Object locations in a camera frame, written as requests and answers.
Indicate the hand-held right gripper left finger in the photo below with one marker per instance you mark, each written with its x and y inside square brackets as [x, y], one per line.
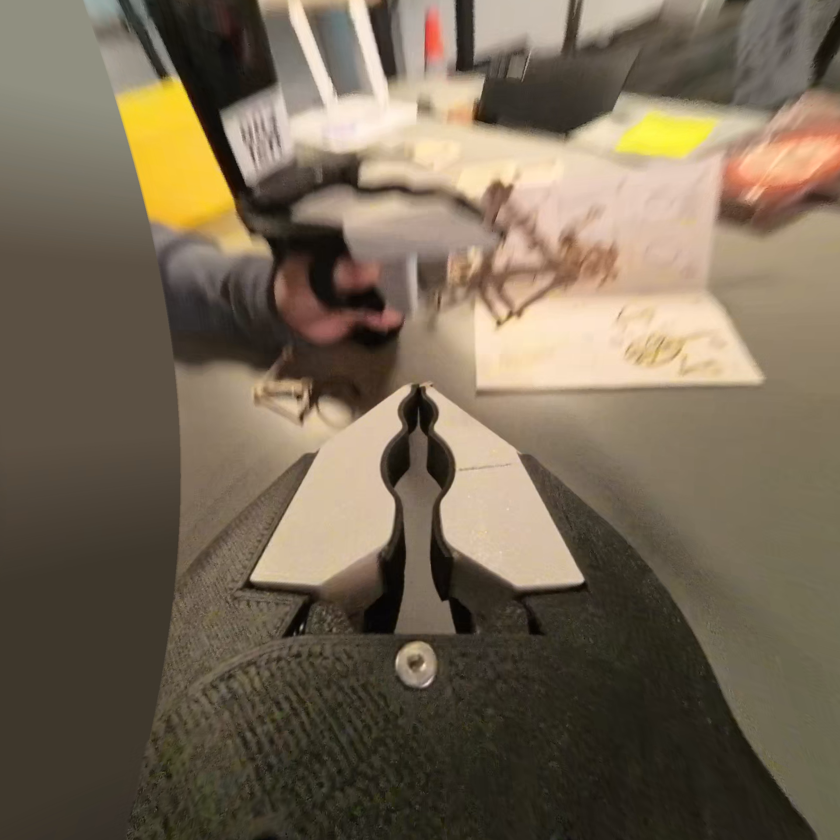
[328, 518]

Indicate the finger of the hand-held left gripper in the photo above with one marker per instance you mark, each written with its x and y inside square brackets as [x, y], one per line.
[407, 177]
[420, 229]

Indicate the white stand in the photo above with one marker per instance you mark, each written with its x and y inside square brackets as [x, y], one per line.
[354, 115]

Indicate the wooden parts sheet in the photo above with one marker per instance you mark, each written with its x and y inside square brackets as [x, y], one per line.
[433, 152]

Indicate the black flat board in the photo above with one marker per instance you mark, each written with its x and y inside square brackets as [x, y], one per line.
[551, 85]

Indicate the dark upright panel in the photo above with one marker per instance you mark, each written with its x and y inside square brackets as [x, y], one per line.
[197, 65]

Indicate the white instruction booklet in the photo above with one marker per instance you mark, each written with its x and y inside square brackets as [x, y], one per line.
[656, 216]

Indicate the small wooden truss part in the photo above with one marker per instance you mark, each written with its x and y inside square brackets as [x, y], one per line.
[282, 394]

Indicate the yellow paper sheet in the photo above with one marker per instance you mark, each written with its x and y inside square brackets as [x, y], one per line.
[170, 151]
[663, 134]

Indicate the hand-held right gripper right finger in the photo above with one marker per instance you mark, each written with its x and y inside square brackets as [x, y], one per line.
[505, 525]

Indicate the person's left hand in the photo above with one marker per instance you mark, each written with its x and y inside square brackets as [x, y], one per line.
[321, 321]

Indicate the orange traffic cone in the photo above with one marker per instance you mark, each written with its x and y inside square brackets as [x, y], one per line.
[433, 33]

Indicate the person's left forearm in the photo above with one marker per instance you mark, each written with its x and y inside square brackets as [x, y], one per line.
[216, 282]

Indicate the wooden model bicycle frame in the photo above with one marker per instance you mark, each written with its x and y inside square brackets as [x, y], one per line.
[551, 262]

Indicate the brown model kit box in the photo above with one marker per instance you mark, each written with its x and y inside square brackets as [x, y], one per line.
[781, 164]

